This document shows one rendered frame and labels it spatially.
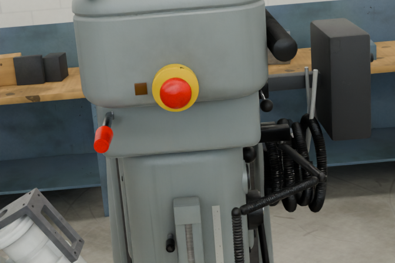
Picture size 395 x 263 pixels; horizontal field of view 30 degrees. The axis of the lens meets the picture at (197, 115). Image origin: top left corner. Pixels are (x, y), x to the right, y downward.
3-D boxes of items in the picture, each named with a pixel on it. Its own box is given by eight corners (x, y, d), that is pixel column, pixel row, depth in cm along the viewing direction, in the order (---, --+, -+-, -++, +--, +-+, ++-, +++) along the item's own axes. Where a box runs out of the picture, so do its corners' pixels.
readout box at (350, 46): (378, 138, 144) (377, 32, 138) (331, 142, 144) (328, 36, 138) (352, 110, 163) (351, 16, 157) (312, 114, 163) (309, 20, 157)
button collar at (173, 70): (200, 110, 95) (197, 64, 94) (154, 114, 95) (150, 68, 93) (200, 105, 97) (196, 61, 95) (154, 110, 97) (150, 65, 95)
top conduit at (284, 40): (298, 61, 99) (297, 35, 98) (267, 63, 99) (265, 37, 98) (258, 12, 142) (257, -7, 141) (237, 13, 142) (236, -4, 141)
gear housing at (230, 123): (264, 148, 109) (261, 83, 106) (100, 162, 109) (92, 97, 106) (242, 91, 141) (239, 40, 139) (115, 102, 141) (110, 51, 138)
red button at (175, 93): (193, 109, 92) (190, 78, 91) (161, 112, 92) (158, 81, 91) (192, 103, 95) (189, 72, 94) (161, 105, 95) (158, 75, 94)
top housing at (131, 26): (275, 99, 97) (270, -23, 93) (77, 115, 97) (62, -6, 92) (241, 36, 142) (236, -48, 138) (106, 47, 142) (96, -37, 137)
